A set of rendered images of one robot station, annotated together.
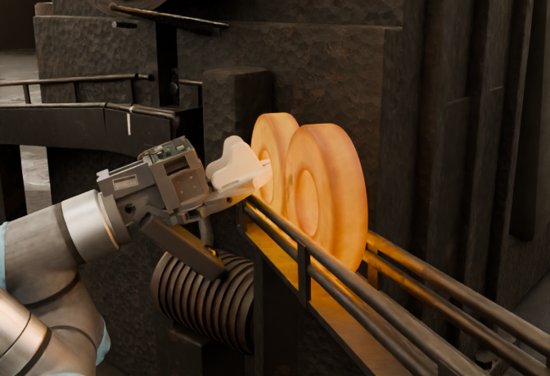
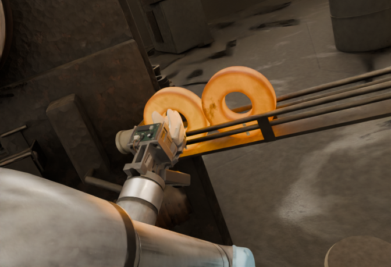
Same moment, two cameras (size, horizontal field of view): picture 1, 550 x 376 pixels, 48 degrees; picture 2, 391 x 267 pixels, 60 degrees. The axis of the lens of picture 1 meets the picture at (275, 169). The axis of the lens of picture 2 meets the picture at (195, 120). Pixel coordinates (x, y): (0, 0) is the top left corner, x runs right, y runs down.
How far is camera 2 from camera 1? 55 cm
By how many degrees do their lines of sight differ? 45
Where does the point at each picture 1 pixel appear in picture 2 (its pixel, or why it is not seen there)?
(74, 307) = not seen: hidden behind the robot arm
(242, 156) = (171, 115)
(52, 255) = (152, 221)
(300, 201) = (224, 111)
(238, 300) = (174, 198)
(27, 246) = not seen: hidden behind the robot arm
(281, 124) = (177, 91)
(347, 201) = (270, 87)
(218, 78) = (62, 109)
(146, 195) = (153, 162)
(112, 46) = not seen: outside the picture
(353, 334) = (315, 125)
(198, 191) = (169, 143)
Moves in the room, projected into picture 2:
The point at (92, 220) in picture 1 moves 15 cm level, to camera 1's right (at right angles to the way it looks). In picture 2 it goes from (153, 188) to (200, 142)
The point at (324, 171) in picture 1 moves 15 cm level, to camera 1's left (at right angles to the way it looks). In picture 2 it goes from (254, 81) to (215, 119)
